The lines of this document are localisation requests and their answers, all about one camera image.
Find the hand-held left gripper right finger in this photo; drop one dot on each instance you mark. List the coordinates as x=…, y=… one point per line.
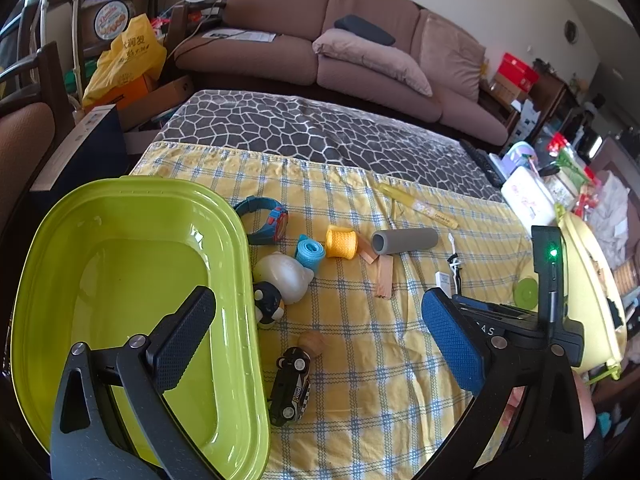
x=450, y=345

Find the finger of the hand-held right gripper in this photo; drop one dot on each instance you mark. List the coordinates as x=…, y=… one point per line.
x=495, y=310

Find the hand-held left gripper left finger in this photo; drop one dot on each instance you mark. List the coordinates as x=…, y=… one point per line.
x=180, y=345

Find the cream storage box green wheels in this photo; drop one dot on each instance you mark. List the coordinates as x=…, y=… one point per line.
x=595, y=280

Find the black white toy sword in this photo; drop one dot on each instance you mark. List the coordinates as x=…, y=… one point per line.
x=455, y=266

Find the white blue toothpaste box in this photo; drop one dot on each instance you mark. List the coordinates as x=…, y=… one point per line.
x=442, y=281

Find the black checkered toy car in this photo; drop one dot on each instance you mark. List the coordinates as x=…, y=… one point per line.
x=290, y=385

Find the lime green plastic tub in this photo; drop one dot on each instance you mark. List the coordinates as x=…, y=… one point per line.
x=125, y=240

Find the round wooden knob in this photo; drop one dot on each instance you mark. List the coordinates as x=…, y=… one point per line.
x=312, y=345

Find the papers on sofa arm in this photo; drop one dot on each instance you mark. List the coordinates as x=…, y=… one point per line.
x=240, y=36

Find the person's right forearm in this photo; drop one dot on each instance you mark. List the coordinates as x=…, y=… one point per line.
x=586, y=405

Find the white plastic wipes container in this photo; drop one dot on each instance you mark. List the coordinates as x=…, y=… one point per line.
x=530, y=195

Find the wooden block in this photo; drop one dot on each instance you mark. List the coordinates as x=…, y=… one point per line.
x=385, y=280
x=369, y=255

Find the yellow blue checked cloth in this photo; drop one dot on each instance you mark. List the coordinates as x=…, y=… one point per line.
x=360, y=385

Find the grey foam tube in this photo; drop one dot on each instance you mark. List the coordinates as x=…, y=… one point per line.
x=407, y=241

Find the white helmet toy figurine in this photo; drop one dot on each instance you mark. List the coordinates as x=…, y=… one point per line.
x=282, y=275

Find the yellow cotton swab tube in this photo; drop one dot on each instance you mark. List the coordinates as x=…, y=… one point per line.
x=420, y=206

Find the purple white plastic container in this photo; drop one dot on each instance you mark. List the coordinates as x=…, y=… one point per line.
x=517, y=155

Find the black remote control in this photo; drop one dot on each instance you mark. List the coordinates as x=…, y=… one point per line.
x=482, y=162

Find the yellow ribbon spool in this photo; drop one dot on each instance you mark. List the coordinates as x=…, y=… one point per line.
x=341, y=243

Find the blue red wrist watch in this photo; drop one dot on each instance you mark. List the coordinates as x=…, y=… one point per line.
x=270, y=220

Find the light blue bandage roll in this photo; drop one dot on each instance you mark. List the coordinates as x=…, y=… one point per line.
x=309, y=252

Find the red box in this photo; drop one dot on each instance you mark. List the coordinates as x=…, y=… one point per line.
x=520, y=71

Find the dark blue white-sided box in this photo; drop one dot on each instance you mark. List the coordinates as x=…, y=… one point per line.
x=85, y=145

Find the mauve fuzzy cushion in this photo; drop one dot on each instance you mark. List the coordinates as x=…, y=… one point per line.
x=455, y=55

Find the brown cardboard box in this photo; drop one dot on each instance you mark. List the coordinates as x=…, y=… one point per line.
x=160, y=102

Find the grey cracked-pattern blanket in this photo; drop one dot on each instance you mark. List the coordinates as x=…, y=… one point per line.
x=310, y=130

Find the orange box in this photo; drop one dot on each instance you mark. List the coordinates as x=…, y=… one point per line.
x=132, y=92

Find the dark wooden chair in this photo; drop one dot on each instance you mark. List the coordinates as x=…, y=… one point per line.
x=25, y=130

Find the mauve pillow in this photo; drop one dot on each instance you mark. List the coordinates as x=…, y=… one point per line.
x=370, y=55

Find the yellow plastic bag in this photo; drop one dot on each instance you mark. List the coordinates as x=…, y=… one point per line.
x=127, y=55

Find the dark blue pouch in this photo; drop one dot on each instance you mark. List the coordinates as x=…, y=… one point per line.
x=365, y=30

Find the white metal rack pole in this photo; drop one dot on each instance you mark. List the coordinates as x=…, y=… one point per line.
x=76, y=35

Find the round labelled tin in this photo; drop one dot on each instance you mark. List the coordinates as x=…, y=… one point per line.
x=111, y=19

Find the mauve fabric sofa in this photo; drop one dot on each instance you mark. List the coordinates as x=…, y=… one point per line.
x=280, y=20

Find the round wall fixture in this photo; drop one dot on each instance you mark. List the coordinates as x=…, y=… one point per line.
x=572, y=31

